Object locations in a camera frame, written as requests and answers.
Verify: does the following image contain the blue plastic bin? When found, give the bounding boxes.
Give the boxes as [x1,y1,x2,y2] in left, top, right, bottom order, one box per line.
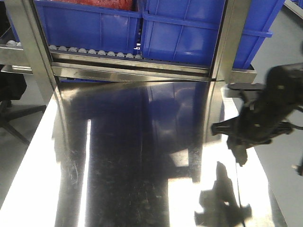
[141,0,284,69]
[34,0,143,54]

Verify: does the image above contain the grey brake pad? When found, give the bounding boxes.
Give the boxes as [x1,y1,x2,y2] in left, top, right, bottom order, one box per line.
[232,145,248,167]

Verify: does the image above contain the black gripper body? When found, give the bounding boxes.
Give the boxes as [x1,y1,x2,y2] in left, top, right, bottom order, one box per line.
[226,63,303,149]

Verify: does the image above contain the stainless steel roller rack frame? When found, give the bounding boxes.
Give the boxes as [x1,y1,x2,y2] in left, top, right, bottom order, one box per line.
[0,0,256,99]

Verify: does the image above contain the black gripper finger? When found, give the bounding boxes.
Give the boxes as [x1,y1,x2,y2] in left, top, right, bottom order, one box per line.
[211,119,238,135]

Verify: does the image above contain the right blue plastic bin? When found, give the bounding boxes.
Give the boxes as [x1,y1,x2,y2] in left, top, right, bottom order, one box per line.
[141,0,284,69]

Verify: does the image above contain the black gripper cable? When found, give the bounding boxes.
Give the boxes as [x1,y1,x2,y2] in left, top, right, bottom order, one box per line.
[234,146,247,227]

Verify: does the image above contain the left blue plastic bin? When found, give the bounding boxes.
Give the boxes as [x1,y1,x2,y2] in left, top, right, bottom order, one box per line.
[34,0,143,54]

